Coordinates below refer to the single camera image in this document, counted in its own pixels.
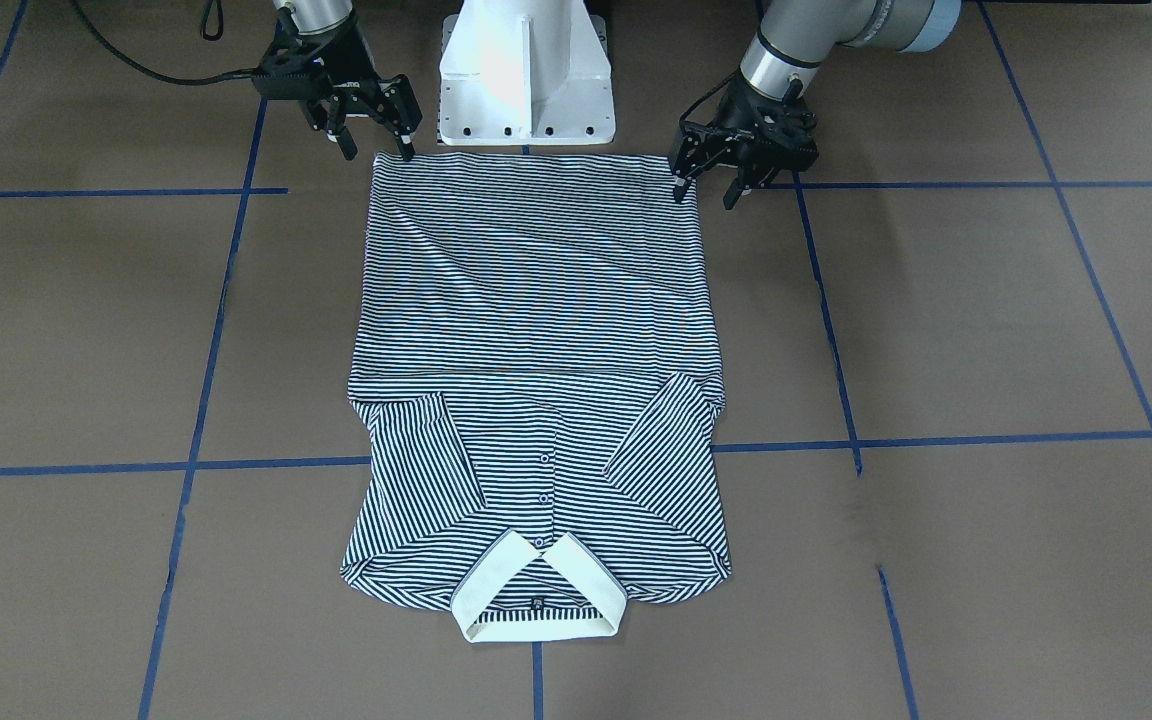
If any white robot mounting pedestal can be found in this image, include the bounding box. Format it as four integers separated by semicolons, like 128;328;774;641
435;1;617;147

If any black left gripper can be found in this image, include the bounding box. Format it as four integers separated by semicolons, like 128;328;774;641
668;78;819;211

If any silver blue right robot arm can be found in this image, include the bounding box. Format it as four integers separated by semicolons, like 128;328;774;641
252;1;422;161

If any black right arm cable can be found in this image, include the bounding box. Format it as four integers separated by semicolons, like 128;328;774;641
66;0;267;88

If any striped polo shirt white collar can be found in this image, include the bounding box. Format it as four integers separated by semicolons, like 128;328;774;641
339;152;733;643

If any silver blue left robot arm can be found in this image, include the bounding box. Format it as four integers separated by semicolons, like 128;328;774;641
668;1;963;210

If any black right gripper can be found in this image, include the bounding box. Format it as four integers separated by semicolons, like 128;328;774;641
252;26;422;161

